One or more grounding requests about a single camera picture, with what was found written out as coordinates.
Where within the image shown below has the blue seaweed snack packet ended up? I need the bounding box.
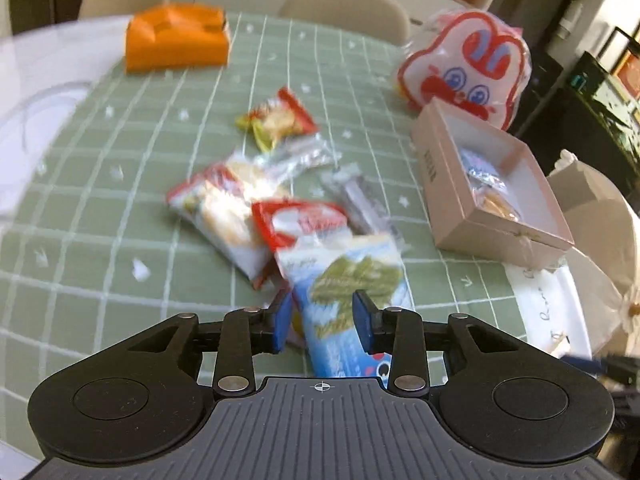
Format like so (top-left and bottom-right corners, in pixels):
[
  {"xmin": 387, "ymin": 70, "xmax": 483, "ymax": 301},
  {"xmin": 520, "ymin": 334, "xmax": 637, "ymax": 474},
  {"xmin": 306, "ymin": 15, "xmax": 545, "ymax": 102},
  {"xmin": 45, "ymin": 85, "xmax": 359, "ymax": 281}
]
[{"xmin": 276, "ymin": 234, "xmax": 413, "ymax": 382}]

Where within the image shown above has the red white snack packet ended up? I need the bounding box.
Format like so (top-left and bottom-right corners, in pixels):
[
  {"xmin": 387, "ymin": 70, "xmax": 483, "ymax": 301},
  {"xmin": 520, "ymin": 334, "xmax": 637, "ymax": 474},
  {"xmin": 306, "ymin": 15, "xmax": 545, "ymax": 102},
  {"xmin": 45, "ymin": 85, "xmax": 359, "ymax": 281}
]
[{"xmin": 252, "ymin": 198, "xmax": 352, "ymax": 252}]

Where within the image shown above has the clear silver wafer packet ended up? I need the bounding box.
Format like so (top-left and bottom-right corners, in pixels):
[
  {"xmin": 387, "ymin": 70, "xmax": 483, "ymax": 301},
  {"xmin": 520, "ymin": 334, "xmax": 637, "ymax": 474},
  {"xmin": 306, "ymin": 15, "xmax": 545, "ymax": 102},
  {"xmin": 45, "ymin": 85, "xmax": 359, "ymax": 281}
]
[{"xmin": 320, "ymin": 162, "xmax": 405, "ymax": 247}]

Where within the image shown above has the rice cracker packet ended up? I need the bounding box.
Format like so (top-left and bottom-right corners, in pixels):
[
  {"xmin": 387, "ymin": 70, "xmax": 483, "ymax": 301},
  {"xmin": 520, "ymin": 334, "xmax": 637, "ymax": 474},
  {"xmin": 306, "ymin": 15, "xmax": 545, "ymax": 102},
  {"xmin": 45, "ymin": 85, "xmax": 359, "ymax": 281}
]
[{"xmin": 166, "ymin": 152, "xmax": 290, "ymax": 289}]

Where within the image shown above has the red cartoon snack packet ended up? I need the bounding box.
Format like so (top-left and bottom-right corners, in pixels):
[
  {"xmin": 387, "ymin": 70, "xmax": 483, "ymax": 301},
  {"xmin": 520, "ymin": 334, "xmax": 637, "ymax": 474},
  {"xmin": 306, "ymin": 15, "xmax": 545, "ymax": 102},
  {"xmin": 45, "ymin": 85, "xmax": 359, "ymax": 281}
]
[{"xmin": 235, "ymin": 87, "xmax": 319, "ymax": 153}]

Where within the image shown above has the pink cardboard box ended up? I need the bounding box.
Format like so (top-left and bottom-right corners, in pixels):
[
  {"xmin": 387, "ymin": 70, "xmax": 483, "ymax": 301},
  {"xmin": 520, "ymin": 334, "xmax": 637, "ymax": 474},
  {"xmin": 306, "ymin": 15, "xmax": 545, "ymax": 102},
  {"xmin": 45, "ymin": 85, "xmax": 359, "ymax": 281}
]
[{"xmin": 411, "ymin": 99, "xmax": 574, "ymax": 270}]

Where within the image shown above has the small cookie packet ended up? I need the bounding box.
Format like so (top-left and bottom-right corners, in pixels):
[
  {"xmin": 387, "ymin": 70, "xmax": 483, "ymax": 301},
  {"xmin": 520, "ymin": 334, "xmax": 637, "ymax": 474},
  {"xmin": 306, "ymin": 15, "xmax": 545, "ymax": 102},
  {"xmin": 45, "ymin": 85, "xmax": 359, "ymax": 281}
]
[{"xmin": 458, "ymin": 148, "xmax": 521, "ymax": 222}]

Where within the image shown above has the green grid tablecloth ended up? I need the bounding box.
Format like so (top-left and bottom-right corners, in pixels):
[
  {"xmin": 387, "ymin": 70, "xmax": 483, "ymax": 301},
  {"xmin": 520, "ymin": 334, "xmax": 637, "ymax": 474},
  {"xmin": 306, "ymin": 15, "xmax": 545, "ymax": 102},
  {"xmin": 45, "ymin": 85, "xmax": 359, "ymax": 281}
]
[{"xmin": 1, "ymin": 14, "xmax": 525, "ymax": 457}]

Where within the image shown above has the beige chair with flower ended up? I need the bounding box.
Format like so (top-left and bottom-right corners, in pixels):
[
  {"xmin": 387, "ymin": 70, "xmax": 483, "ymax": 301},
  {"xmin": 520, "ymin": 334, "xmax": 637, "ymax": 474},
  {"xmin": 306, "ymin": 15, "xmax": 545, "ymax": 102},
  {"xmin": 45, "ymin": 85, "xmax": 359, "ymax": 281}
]
[{"xmin": 548, "ymin": 150, "xmax": 639, "ymax": 356}]

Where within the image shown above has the rabbit face snack bag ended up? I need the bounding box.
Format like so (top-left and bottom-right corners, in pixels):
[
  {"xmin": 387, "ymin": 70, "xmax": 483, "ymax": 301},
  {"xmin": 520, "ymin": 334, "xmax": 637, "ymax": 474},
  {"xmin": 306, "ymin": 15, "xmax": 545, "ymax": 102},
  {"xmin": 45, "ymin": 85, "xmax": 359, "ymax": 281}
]
[{"xmin": 393, "ymin": 9, "xmax": 532, "ymax": 130}]

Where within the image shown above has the fish tank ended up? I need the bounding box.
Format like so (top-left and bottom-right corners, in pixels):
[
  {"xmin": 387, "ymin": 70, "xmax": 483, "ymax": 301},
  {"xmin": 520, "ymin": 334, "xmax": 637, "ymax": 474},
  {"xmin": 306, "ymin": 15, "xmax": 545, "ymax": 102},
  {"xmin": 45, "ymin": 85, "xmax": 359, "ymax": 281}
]
[{"xmin": 559, "ymin": 27, "xmax": 639, "ymax": 197}]

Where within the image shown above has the orange tissue box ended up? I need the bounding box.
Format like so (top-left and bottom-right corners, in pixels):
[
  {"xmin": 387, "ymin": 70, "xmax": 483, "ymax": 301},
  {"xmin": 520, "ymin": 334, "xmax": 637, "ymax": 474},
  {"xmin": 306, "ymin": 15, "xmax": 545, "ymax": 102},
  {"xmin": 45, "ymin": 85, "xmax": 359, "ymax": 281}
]
[{"xmin": 125, "ymin": 3, "xmax": 231, "ymax": 74}]

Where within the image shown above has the beige chair middle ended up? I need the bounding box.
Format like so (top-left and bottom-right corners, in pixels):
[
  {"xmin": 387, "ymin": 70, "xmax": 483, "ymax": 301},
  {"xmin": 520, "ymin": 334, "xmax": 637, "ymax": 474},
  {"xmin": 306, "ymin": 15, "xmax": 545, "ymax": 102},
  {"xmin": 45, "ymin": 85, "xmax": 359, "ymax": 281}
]
[{"xmin": 278, "ymin": 0, "xmax": 411, "ymax": 46}]

